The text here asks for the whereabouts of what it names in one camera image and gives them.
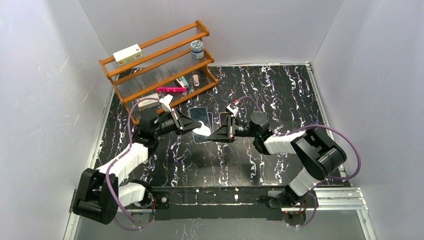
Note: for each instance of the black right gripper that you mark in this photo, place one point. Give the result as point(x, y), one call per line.
point(232, 129)

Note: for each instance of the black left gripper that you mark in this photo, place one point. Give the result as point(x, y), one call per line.
point(177, 120)

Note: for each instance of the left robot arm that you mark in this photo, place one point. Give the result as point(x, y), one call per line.
point(100, 193)

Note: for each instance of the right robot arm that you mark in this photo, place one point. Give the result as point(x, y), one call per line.
point(319, 154)

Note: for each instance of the pink flat tool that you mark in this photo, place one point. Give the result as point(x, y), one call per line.
point(171, 89)

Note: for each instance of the grey box red label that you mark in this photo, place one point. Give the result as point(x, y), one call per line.
point(149, 101)

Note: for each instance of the teal white stapler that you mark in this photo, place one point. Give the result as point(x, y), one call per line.
point(182, 82)

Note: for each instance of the small pink eraser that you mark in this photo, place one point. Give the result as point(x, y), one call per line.
point(195, 79)

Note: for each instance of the orange wooden shelf rack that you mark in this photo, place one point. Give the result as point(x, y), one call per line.
point(165, 59)

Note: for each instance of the blue white round jar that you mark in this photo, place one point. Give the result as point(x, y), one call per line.
point(197, 49)

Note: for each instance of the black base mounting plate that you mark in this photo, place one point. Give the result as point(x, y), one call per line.
point(223, 212)

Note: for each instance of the white box red label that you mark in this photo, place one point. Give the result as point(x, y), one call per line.
point(128, 55)

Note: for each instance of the aluminium front rail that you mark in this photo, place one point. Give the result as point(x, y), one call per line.
point(328, 198)

